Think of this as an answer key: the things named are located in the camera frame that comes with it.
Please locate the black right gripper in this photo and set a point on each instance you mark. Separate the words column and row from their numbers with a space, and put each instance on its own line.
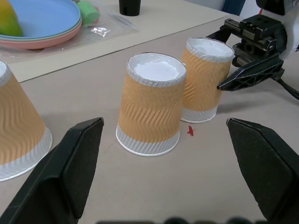
column 268, row 35

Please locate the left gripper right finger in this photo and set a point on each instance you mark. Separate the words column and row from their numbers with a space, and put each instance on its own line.
column 268, row 168

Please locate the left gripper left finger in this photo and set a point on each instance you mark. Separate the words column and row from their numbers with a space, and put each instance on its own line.
column 58, row 177

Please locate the orange ribbed paper cup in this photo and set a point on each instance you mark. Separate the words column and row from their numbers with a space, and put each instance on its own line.
column 149, row 112
column 203, row 88
column 18, row 130

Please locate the beige table mat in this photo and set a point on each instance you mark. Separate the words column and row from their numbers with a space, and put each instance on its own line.
column 168, row 25

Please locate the black cylindrical object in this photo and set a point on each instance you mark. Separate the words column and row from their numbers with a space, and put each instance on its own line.
column 129, row 7

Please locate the clear plastic bag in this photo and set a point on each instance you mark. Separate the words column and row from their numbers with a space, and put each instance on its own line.
column 116, row 25

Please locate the pink plastic plate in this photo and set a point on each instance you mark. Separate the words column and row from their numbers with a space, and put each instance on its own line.
column 46, row 44

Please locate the green plastic plate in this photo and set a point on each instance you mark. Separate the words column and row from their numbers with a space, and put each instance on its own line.
column 70, row 30

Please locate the green plastic cylinder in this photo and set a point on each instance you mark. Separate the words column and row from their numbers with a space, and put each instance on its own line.
column 90, row 12

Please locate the blue plastic plate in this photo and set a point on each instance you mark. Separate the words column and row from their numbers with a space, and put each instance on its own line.
column 46, row 16

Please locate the yellow-green mango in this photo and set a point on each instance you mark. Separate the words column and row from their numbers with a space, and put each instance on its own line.
column 8, row 21

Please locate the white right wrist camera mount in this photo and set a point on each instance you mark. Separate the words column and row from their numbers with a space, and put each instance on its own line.
column 293, row 23

